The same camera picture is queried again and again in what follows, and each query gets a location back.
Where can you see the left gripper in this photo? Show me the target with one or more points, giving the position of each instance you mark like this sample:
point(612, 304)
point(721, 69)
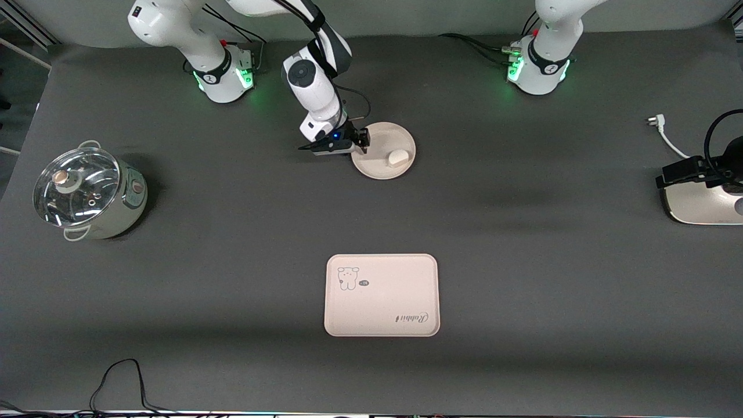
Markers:
point(692, 170)

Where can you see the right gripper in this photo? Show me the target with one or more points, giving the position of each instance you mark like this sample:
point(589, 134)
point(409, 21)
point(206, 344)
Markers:
point(350, 135)

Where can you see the round beige plate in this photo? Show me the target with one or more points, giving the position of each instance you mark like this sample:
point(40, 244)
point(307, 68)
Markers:
point(383, 165)

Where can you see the white bun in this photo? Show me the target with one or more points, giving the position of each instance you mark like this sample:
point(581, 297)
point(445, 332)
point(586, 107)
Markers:
point(398, 158)

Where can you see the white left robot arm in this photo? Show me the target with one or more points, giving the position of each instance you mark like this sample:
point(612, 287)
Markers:
point(545, 69)

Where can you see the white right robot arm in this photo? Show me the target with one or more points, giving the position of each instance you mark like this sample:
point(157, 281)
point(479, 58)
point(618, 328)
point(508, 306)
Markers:
point(316, 96)

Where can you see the beige tray with rabbit print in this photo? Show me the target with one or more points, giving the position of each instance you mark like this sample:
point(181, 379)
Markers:
point(383, 296)

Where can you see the white toaster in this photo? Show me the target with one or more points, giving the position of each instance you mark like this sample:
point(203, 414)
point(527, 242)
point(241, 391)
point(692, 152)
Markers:
point(696, 203)

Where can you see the dark grey table mat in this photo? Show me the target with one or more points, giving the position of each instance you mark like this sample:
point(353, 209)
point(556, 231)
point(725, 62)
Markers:
point(371, 220)

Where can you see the glass pot lid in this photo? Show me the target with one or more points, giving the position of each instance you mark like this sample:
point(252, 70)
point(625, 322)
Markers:
point(81, 197)

